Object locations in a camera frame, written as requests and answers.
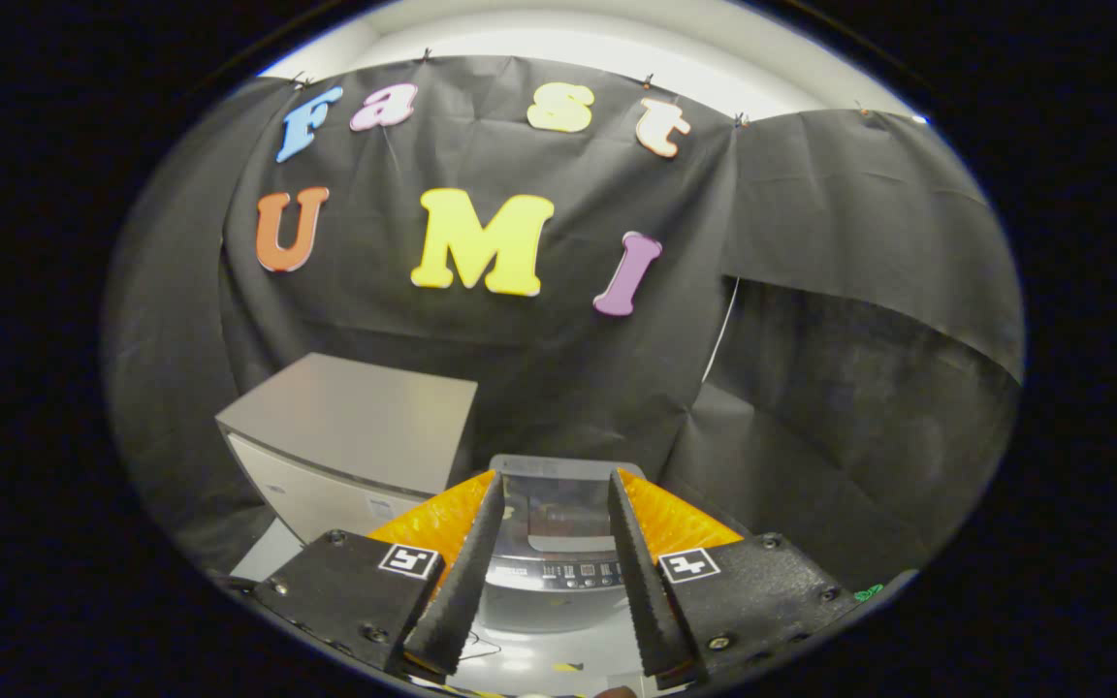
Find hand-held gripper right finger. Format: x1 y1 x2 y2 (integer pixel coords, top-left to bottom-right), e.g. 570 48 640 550
607 468 860 680

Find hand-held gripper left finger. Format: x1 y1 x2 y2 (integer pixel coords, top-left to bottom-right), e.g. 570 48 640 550
253 470 506 680

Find grey washing machine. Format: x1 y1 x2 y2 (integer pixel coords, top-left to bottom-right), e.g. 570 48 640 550
474 454 654 636

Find dark washing machine lid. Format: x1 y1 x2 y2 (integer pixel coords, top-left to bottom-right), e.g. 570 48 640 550
489 454 647 568

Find silver grey cabinet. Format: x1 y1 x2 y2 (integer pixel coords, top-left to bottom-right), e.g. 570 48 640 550
215 352 479 544

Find black backdrop cloth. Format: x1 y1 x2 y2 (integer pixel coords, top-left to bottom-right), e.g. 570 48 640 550
103 53 1025 592

